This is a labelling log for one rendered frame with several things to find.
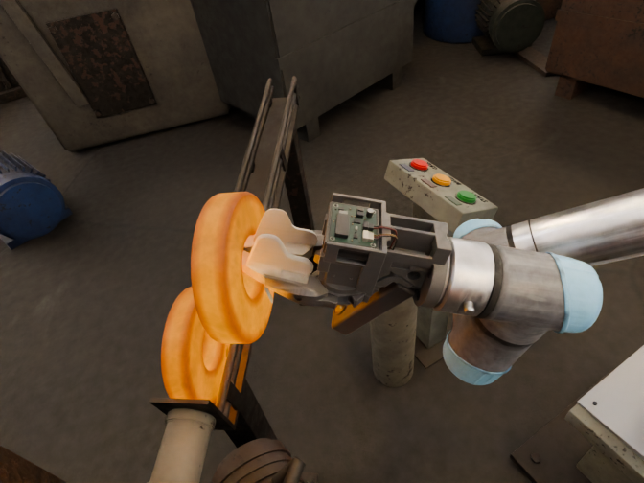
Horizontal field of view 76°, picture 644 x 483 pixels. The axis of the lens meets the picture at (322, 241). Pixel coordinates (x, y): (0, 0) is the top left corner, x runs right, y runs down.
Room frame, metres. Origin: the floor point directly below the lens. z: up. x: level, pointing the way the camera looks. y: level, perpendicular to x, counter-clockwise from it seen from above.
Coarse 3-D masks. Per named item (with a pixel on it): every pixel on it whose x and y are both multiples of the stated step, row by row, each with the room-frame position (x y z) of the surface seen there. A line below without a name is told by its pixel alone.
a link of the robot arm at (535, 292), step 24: (504, 264) 0.24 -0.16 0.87; (528, 264) 0.24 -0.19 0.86; (552, 264) 0.24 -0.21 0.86; (576, 264) 0.24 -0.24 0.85; (504, 288) 0.22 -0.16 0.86; (528, 288) 0.22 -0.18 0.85; (552, 288) 0.22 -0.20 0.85; (576, 288) 0.22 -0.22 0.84; (600, 288) 0.22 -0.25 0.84; (504, 312) 0.21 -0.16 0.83; (528, 312) 0.21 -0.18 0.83; (552, 312) 0.21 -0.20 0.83; (576, 312) 0.20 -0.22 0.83; (504, 336) 0.21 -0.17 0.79; (528, 336) 0.21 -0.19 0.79
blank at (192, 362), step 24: (192, 288) 0.36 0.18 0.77; (192, 312) 0.32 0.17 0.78; (168, 336) 0.29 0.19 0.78; (192, 336) 0.29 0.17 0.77; (168, 360) 0.27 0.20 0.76; (192, 360) 0.27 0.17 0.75; (216, 360) 0.31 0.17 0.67; (168, 384) 0.25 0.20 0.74; (192, 384) 0.25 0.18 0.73; (216, 384) 0.28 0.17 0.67
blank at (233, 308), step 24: (240, 192) 0.34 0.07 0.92; (216, 216) 0.30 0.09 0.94; (240, 216) 0.31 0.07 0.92; (216, 240) 0.27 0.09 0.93; (240, 240) 0.29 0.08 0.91; (192, 264) 0.26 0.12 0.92; (216, 264) 0.25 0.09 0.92; (240, 264) 0.28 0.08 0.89; (216, 288) 0.24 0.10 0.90; (240, 288) 0.26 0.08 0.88; (264, 288) 0.30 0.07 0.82; (216, 312) 0.23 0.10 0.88; (240, 312) 0.24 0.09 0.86; (264, 312) 0.28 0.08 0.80; (216, 336) 0.23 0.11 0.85; (240, 336) 0.23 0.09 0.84
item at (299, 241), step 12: (264, 216) 0.31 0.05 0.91; (276, 216) 0.31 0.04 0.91; (264, 228) 0.31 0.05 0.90; (276, 228) 0.31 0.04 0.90; (288, 228) 0.31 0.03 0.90; (300, 228) 0.31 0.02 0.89; (252, 240) 0.31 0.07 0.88; (288, 240) 0.31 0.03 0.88; (300, 240) 0.31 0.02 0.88; (312, 240) 0.31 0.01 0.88; (300, 252) 0.30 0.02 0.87
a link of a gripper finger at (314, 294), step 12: (312, 276) 0.27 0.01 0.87; (276, 288) 0.26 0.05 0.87; (288, 288) 0.26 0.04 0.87; (300, 288) 0.25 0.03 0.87; (312, 288) 0.25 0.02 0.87; (324, 288) 0.25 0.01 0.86; (300, 300) 0.25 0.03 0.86; (312, 300) 0.24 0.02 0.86; (324, 300) 0.24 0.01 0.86; (336, 300) 0.24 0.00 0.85
